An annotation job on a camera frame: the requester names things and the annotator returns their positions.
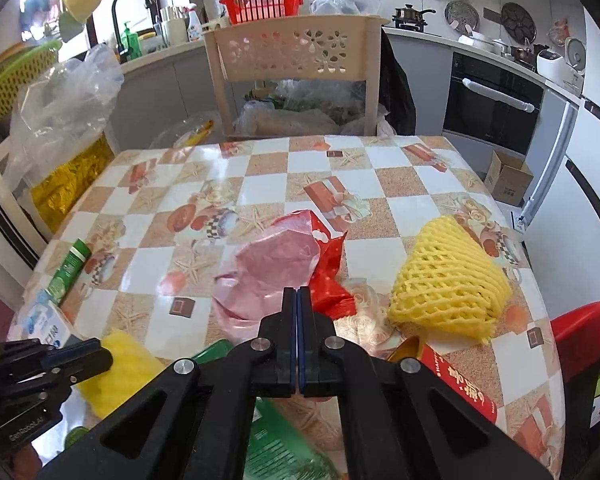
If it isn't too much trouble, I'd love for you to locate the gold foil bag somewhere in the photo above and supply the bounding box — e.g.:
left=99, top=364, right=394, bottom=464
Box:
left=30, top=135, right=116, bottom=233

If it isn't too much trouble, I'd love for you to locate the pile of plastic bags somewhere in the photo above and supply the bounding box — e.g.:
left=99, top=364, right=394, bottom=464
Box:
left=232, top=79, right=396, bottom=138

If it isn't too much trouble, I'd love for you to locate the yellow foam fruit net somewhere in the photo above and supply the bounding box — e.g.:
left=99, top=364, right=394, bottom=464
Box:
left=387, top=214, right=513, bottom=346

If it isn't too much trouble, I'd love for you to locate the pale green cup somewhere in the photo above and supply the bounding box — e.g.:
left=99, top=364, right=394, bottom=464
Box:
left=55, top=10, right=86, bottom=43

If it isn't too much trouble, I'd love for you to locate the yellow cup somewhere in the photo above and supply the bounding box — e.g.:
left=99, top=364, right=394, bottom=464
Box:
left=60, top=0, right=102, bottom=23

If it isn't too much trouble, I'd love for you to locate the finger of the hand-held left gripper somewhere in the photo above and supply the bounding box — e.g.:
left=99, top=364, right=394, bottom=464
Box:
left=42, top=338, right=114, bottom=386

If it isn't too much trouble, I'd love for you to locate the metal pot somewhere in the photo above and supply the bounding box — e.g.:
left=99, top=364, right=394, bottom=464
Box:
left=510, top=45, right=538, bottom=66

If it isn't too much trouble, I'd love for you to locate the white bowl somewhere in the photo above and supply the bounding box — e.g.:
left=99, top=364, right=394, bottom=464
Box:
left=457, top=30, right=501, bottom=53

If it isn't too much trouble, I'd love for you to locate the yellow sponge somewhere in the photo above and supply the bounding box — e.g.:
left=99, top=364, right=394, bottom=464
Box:
left=75, top=329, right=168, bottom=418

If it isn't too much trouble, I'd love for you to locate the black cooking pot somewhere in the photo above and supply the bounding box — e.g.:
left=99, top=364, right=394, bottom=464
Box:
left=392, top=4, right=437, bottom=31

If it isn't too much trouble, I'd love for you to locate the white refrigerator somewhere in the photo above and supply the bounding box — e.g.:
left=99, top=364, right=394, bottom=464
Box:
left=530, top=75, right=600, bottom=311

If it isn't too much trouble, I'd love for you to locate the pink translucent plastic bag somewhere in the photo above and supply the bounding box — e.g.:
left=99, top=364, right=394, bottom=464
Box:
left=212, top=208, right=326, bottom=346

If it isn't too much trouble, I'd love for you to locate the white spray bottle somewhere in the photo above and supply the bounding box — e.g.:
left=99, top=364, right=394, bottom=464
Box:
left=186, top=2, right=204, bottom=42

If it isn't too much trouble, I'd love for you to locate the clear bag with yellow item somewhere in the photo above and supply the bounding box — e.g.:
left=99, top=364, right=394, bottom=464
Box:
left=150, top=115, right=221, bottom=150

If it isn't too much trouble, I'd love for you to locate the large clear plastic bag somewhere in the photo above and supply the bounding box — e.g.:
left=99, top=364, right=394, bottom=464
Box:
left=2, top=44, right=126, bottom=188

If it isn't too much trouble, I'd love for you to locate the green tube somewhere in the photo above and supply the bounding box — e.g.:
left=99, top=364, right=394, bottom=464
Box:
left=47, top=238, right=92, bottom=306

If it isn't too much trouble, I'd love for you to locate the green dish soap bottle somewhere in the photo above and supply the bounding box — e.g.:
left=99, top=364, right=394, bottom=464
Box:
left=120, top=21, right=142, bottom=60

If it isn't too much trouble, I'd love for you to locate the black built-in oven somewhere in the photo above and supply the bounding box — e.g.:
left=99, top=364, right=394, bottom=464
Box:
left=442, top=51, right=546, bottom=156

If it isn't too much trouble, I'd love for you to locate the red paper cup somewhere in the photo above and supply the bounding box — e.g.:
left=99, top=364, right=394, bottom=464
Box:
left=386, top=336, right=501, bottom=423

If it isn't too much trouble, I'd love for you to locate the red plastic stool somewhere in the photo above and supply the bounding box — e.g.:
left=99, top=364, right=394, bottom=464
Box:
left=550, top=301, right=600, bottom=383

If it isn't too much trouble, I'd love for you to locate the white canister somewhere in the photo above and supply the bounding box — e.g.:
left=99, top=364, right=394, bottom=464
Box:
left=159, top=6, right=188, bottom=46

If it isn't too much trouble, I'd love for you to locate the dark green packet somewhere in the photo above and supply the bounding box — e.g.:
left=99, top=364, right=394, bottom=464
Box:
left=190, top=338, right=341, bottom=480

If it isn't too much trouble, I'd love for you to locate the brown cardboard box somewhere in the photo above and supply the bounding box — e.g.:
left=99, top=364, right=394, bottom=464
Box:
left=484, top=150, right=535, bottom=207

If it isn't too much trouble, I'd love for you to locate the green plastic colander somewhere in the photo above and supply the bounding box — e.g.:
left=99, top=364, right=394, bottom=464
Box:
left=0, top=39, right=63, bottom=128

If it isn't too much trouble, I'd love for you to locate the round silver steamer rack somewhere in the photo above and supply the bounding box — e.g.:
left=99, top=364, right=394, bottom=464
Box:
left=444, top=0, right=481, bottom=36

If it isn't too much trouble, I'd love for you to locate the black trash bin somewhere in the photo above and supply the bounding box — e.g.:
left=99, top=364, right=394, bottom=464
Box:
left=560, top=345, right=600, bottom=480

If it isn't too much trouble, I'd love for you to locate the small blue white box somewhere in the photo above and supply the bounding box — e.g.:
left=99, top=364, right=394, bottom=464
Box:
left=10, top=290, right=88, bottom=348

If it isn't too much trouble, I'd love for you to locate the red plastic basket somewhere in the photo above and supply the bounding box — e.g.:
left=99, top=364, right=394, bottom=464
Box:
left=218, top=0, right=305, bottom=26

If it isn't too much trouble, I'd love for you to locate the black cloth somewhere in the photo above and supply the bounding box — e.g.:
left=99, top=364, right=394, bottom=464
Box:
left=377, top=27, right=417, bottom=137

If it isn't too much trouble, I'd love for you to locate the grey base cabinet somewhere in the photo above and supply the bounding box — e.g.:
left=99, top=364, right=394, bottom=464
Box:
left=382, top=30, right=453, bottom=136

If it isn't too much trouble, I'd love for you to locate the black kitchen faucet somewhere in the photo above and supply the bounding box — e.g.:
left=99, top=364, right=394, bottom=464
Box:
left=111, top=0, right=157, bottom=63

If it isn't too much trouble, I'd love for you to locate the round black divided tray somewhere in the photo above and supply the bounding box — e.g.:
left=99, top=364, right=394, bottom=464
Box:
left=500, top=2, right=537, bottom=41

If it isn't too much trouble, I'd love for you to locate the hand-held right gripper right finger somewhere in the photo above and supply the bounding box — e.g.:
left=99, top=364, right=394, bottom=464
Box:
left=297, top=287, right=558, bottom=480

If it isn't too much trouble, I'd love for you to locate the white rice cooker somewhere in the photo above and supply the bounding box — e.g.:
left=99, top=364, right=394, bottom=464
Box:
left=536, top=36, right=588, bottom=93

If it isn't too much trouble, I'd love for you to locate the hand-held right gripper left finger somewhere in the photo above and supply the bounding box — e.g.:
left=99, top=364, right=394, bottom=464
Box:
left=39, top=287, right=299, bottom=480

